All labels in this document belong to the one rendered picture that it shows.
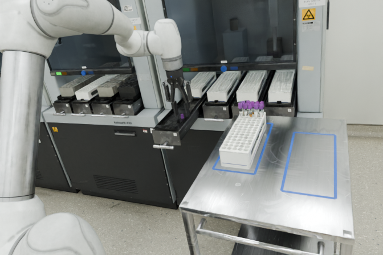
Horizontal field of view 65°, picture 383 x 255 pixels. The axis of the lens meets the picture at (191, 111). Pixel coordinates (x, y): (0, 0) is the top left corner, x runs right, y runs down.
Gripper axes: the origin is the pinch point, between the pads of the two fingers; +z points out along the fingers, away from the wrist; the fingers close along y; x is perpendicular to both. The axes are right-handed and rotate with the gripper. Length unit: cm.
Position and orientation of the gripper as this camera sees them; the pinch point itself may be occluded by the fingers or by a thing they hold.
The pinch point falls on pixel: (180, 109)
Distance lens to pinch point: 142.3
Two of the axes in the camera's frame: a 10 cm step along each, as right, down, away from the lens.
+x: -3.5, 4.5, -8.2
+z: 1.5, 8.9, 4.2
